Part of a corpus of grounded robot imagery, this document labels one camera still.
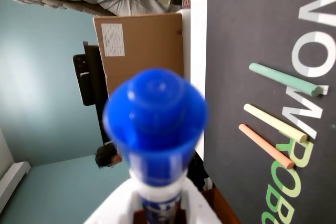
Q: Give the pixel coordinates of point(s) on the brown cardboard box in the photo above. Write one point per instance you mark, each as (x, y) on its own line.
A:
(147, 48)

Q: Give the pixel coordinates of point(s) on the green chalk stick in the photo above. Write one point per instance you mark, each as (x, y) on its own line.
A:
(278, 77)

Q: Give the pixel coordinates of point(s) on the black tripod stand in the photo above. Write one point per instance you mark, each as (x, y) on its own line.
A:
(89, 82)

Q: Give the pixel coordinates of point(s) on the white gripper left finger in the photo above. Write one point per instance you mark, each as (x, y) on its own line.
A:
(115, 203)

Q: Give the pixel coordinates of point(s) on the yellow chalk stick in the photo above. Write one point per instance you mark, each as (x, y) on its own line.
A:
(273, 121)

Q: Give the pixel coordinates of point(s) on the orange chalk stick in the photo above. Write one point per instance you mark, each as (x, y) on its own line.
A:
(265, 145)

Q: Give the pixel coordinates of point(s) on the person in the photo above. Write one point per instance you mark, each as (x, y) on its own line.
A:
(105, 155)

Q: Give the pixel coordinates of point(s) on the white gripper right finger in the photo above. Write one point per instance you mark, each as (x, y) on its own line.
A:
(199, 208)

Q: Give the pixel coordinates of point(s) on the blue Expo dry-erase marker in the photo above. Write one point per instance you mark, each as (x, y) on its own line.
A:
(155, 119)

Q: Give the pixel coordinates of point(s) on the dark grey WOWROBO mat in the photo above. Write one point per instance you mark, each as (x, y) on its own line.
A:
(236, 37)

